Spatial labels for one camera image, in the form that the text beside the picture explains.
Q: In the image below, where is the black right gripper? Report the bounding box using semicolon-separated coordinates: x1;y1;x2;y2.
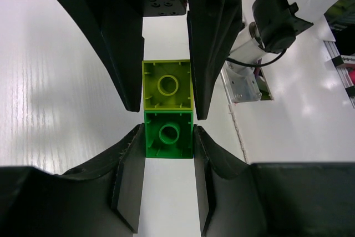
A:
57;0;242;119

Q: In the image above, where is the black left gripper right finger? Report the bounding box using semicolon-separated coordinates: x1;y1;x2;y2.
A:
193;125;354;236

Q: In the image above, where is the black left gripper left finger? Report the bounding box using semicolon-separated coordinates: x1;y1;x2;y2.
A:
1;124;145;236

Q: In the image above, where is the lime square lego brick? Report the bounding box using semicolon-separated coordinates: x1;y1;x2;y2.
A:
142;59;194;111

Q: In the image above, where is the green square lego brick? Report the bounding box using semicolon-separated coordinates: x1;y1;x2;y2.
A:
144;111;194;159

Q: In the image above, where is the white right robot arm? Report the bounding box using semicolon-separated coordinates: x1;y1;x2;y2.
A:
57;0;338;120

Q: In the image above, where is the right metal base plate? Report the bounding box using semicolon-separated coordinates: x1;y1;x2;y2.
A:
220;63;274;104

